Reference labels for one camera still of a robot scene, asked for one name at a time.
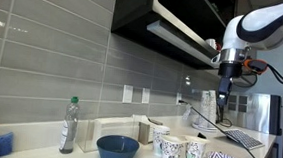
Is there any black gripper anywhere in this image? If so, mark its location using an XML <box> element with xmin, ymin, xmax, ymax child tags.
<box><xmin>217</xmin><ymin>62</ymin><xmax>242</xmax><ymax>107</ymax></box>

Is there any patterned paper cup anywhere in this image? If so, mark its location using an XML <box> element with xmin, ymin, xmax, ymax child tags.
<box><xmin>161</xmin><ymin>135</ymin><xmax>185</xmax><ymax>158</ymax></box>
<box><xmin>152</xmin><ymin>125</ymin><xmax>170</xmax><ymax>155</ymax></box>
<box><xmin>185</xmin><ymin>135</ymin><xmax>209</xmax><ymax>158</ymax></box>

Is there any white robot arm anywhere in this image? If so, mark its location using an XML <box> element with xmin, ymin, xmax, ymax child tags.
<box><xmin>212</xmin><ymin>3</ymin><xmax>283</xmax><ymax>106</ymax></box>

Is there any woven grey trivet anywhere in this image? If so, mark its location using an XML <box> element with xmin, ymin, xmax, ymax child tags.
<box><xmin>225</xmin><ymin>129</ymin><xmax>263</xmax><ymax>150</ymax></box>

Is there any patterned paper cup back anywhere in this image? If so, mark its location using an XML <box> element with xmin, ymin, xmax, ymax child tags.
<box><xmin>152</xmin><ymin>125</ymin><xmax>170</xmax><ymax>155</ymax></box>

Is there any black overhead cabinet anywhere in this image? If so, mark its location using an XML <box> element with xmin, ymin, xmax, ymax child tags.
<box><xmin>111</xmin><ymin>0</ymin><xmax>233</xmax><ymax>70</ymax></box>

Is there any blue bowl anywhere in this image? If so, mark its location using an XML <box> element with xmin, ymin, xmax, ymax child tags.
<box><xmin>96</xmin><ymin>135</ymin><xmax>140</xmax><ymax>158</ymax></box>

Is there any clear acrylic holder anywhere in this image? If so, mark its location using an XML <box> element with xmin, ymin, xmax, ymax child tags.
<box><xmin>77</xmin><ymin>117</ymin><xmax>137</xmax><ymax>152</ymax></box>

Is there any clear dish soap bottle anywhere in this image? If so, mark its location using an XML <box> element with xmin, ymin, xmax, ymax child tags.
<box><xmin>59</xmin><ymin>96</ymin><xmax>80</xmax><ymax>154</ymax></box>

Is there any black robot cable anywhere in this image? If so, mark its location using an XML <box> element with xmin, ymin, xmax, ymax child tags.
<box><xmin>175</xmin><ymin>20</ymin><xmax>283</xmax><ymax>158</ymax></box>

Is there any white wall outlet right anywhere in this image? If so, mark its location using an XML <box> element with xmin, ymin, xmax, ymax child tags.
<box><xmin>142</xmin><ymin>88</ymin><xmax>150</xmax><ymax>103</ymax></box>

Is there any white wall outlet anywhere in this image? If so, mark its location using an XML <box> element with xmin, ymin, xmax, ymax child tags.
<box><xmin>142</xmin><ymin>88</ymin><xmax>150</xmax><ymax>103</ymax></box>
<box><xmin>122</xmin><ymin>85</ymin><xmax>133</xmax><ymax>103</ymax></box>

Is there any white wall outlet left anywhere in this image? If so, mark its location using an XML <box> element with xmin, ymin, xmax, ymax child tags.
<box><xmin>122</xmin><ymin>85</ymin><xmax>133</xmax><ymax>103</ymax></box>

